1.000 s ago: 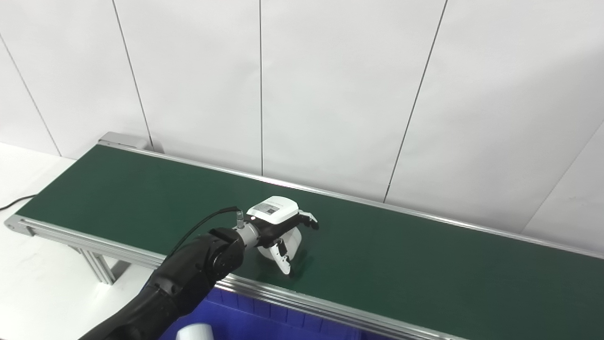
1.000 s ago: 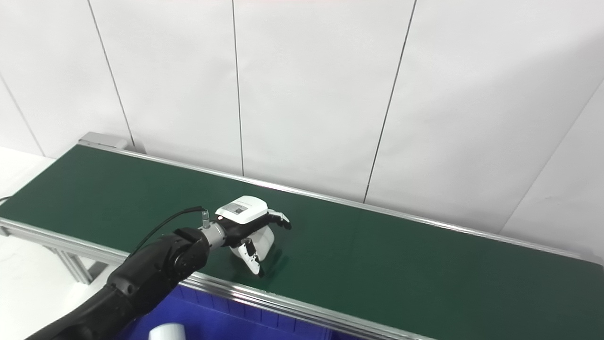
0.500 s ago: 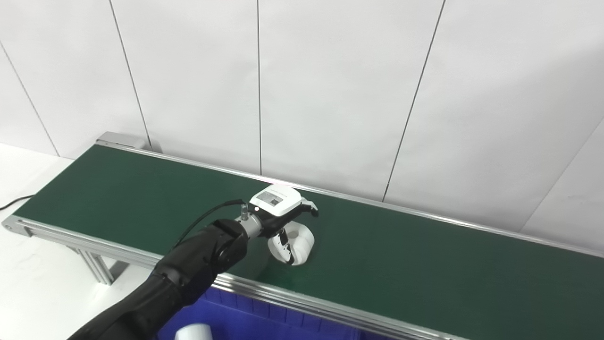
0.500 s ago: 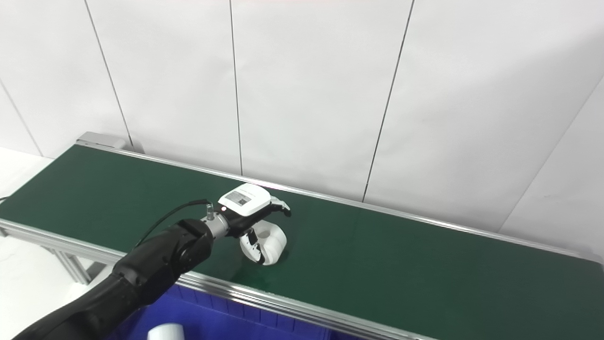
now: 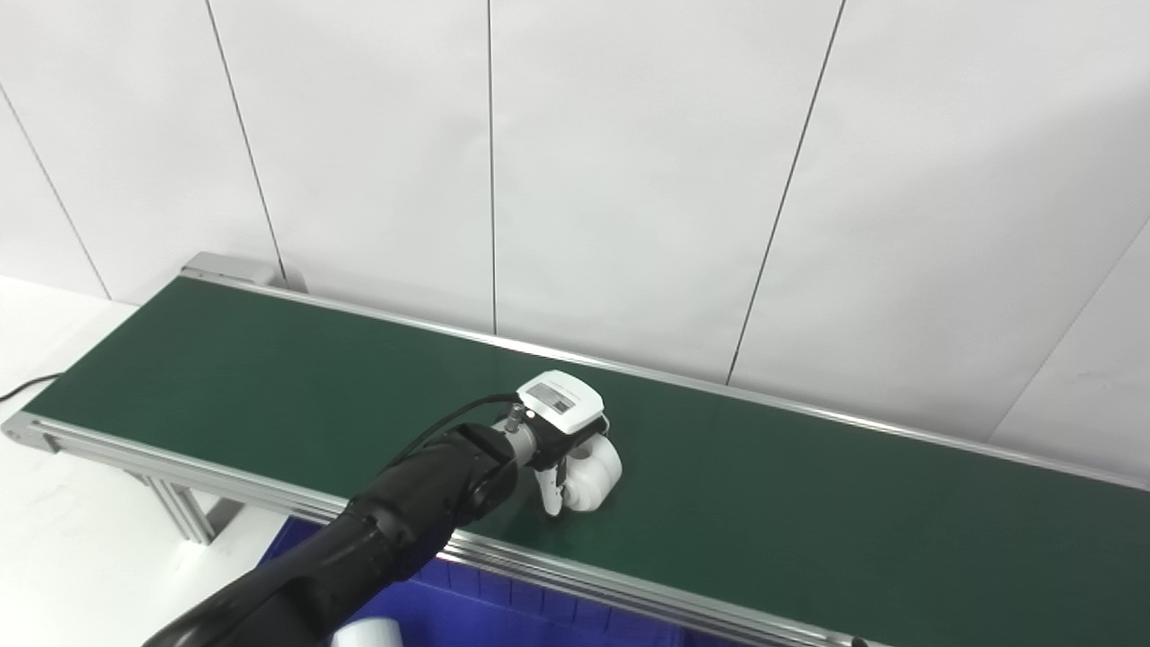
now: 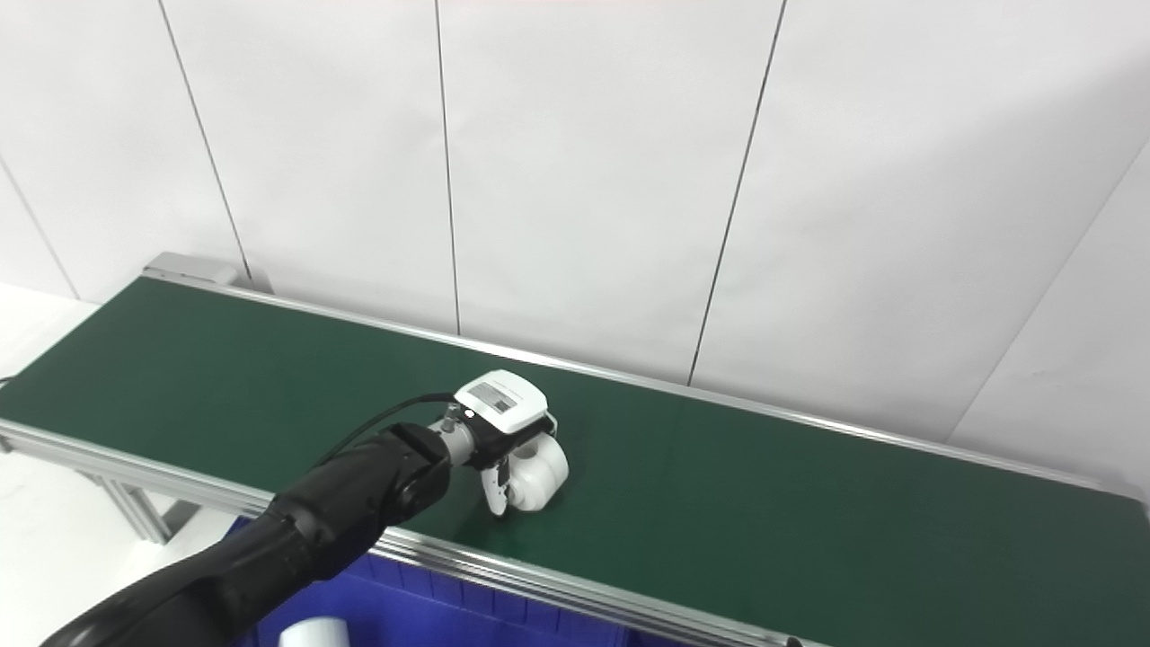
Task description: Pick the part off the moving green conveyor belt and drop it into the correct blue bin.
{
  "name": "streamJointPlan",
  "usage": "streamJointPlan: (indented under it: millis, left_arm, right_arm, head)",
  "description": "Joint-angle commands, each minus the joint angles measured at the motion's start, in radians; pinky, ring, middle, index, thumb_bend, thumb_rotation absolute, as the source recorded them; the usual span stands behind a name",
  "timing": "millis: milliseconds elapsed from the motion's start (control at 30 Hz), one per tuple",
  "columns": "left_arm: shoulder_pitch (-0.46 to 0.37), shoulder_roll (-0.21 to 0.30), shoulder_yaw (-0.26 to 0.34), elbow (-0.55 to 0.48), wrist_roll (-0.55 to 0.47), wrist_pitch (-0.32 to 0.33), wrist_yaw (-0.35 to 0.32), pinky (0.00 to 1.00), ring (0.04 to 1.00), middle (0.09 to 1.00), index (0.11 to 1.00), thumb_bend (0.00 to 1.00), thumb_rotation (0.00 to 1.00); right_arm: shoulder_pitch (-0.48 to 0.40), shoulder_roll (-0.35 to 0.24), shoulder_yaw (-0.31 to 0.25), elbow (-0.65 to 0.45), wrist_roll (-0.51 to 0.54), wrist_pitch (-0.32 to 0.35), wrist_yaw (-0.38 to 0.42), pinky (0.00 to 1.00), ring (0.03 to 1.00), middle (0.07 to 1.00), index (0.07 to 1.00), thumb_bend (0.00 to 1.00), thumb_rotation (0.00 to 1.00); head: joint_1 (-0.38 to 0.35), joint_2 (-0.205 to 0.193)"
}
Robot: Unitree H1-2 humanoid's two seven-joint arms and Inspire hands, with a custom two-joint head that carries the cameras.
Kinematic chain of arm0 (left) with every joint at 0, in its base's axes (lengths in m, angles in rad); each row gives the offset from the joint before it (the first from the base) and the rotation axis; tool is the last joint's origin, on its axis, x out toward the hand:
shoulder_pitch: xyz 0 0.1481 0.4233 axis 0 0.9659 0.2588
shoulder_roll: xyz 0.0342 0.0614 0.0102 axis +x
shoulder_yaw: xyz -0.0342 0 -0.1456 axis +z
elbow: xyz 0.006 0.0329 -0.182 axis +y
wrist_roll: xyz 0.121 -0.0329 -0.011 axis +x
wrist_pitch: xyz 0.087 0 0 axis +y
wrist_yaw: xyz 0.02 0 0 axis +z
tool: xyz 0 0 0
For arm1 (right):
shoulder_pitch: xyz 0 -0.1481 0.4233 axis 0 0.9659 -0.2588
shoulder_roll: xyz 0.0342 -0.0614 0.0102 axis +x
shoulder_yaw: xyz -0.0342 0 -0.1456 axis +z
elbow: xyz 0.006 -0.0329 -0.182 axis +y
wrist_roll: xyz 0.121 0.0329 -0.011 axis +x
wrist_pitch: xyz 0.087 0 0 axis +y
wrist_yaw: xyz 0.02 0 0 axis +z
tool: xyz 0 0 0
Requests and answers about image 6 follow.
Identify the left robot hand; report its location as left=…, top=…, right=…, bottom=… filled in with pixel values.
left=442, top=369, right=558, bottom=518

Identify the white round part with holes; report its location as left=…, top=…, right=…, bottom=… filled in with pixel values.
left=505, top=435, right=570, bottom=513

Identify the green conveyor belt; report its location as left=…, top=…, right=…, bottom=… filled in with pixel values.
left=0, top=253, right=1150, bottom=647

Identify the blue plastic bin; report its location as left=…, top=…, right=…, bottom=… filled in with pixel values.
left=225, top=517, right=630, bottom=647

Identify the white cylindrical part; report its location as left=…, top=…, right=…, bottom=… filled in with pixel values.
left=279, top=616, right=349, bottom=647

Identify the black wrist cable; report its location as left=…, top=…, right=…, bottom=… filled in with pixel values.
left=310, top=392, right=461, bottom=468

